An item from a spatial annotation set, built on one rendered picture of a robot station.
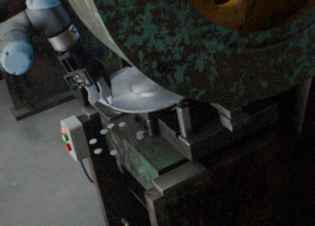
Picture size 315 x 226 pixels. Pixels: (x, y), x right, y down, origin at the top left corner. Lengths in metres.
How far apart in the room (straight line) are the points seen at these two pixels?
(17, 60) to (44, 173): 1.48
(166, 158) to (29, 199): 1.18
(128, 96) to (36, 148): 1.40
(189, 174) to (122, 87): 0.34
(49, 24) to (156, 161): 0.47
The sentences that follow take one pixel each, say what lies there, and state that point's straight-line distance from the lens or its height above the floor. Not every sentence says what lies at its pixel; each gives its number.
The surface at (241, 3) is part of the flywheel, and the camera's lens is 1.35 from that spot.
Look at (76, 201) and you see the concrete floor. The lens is 2.69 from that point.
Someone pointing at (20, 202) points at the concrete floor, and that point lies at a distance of 2.79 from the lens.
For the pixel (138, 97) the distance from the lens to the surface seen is 1.74.
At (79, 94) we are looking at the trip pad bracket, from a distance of 2.04.
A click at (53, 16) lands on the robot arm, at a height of 1.08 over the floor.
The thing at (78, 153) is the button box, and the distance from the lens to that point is 2.03.
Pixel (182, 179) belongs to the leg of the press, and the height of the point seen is 0.64.
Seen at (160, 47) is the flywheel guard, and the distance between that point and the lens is 1.18.
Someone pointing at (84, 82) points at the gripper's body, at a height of 0.90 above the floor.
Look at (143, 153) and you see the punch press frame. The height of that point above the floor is 0.64.
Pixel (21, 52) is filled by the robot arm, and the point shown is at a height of 1.07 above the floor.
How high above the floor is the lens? 1.66
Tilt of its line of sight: 31 degrees down
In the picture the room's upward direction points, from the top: 11 degrees counter-clockwise
